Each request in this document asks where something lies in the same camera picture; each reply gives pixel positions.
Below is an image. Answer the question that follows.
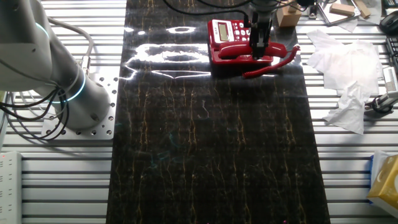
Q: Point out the red telephone base with keypad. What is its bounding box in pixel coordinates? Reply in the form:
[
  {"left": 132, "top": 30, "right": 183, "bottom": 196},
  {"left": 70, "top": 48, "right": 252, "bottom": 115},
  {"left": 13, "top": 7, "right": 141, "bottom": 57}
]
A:
[{"left": 207, "top": 19, "right": 275, "bottom": 66}]

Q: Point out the yellow tissue box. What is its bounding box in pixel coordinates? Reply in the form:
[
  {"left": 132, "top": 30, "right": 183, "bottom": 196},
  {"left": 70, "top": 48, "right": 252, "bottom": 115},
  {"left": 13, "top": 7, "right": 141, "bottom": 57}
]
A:
[{"left": 366, "top": 154, "right": 398, "bottom": 210}]

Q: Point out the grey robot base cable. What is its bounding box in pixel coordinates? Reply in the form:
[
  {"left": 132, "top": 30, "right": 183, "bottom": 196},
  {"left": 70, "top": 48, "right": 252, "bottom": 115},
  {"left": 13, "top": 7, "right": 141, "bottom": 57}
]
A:
[{"left": 46, "top": 17, "right": 95, "bottom": 77}]

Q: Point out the black computer mouse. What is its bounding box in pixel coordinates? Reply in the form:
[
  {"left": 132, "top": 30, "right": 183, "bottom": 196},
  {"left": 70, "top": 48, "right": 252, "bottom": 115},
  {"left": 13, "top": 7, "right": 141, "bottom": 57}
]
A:
[{"left": 378, "top": 11, "right": 398, "bottom": 35}]

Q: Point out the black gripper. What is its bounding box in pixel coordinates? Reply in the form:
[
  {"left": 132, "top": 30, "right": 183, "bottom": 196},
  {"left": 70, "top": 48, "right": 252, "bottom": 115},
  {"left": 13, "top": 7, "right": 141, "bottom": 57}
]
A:
[{"left": 248, "top": 11, "right": 271, "bottom": 60}]

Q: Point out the metal tray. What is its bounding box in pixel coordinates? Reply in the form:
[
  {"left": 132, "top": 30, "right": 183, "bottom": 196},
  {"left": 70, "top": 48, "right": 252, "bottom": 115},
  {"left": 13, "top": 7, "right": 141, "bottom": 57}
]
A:
[{"left": 317, "top": 0, "right": 362, "bottom": 26}]

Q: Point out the wooden block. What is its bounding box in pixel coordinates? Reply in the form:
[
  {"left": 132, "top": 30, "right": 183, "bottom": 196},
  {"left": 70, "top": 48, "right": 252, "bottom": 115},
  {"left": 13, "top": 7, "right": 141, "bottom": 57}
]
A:
[{"left": 275, "top": 1, "right": 303, "bottom": 28}]

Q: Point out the white power strip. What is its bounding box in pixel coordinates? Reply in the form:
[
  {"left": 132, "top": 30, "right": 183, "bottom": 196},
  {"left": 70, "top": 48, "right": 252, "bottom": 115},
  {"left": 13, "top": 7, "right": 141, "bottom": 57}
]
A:
[{"left": 0, "top": 151, "right": 23, "bottom": 224}]

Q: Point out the red telephone handset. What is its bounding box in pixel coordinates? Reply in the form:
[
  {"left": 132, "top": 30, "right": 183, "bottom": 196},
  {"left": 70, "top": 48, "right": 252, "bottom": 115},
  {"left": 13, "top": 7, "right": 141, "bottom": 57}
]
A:
[{"left": 217, "top": 42, "right": 287, "bottom": 60}]

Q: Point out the silver ribbed camera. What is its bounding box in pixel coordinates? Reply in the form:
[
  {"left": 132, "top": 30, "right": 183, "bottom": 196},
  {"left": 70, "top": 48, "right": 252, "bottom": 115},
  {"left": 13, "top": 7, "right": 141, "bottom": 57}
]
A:
[{"left": 382, "top": 66, "right": 398, "bottom": 93}]

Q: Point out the black cable bundle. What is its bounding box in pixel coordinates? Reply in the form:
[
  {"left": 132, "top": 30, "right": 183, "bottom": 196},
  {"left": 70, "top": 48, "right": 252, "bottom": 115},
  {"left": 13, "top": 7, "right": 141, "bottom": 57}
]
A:
[{"left": 0, "top": 88, "right": 71, "bottom": 142}]

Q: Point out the small wooden piece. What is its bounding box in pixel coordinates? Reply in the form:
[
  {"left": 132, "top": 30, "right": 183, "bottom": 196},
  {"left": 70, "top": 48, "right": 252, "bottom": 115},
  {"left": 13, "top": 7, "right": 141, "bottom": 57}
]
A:
[
  {"left": 329, "top": 2, "right": 356, "bottom": 17},
  {"left": 353, "top": 0, "right": 373, "bottom": 19}
]

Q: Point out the blue white tissue pack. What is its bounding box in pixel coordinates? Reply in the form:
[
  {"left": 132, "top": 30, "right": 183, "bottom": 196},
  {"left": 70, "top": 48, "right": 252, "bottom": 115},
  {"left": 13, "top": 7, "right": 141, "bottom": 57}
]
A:
[{"left": 368, "top": 151, "right": 390, "bottom": 203}]

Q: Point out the small silver camera device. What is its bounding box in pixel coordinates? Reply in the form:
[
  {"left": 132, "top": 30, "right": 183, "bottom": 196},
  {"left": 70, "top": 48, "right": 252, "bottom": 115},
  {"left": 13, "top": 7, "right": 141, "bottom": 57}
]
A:
[{"left": 364, "top": 91, "right": 398, "bottom": 115}]

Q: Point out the crumpled white tissue paper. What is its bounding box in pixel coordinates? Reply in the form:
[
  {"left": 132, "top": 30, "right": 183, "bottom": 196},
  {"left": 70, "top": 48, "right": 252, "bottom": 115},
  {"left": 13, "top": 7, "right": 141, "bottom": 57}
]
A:
[{"left": 306, "top": 29, "right": 384, "bottom": 136}]

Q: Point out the black keyboard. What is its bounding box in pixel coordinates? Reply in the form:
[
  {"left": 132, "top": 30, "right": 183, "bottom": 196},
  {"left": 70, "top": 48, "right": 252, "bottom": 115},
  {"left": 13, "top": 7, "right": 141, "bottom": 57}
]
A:
[{"left": 385, "top": 35, "right": 398, "bottom": 71}]

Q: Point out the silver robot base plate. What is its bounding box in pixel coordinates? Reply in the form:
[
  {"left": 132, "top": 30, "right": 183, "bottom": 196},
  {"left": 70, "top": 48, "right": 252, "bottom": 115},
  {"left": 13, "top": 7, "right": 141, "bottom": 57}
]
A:
[{"left": 41, "top": 67, "right": 119, "bottom": 141}]

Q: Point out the black marble pattern mat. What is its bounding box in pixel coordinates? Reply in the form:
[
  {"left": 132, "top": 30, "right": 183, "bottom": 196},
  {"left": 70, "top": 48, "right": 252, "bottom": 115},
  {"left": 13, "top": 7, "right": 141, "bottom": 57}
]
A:
[{"left": 105, "top": 0, "right": 331, "bottom": 224}]

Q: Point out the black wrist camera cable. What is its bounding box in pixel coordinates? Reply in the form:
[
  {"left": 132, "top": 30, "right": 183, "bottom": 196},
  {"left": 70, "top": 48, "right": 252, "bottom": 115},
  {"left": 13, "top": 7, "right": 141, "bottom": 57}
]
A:
[{"left": 163, "top": 0, "right": 250, "bottom": 19}]

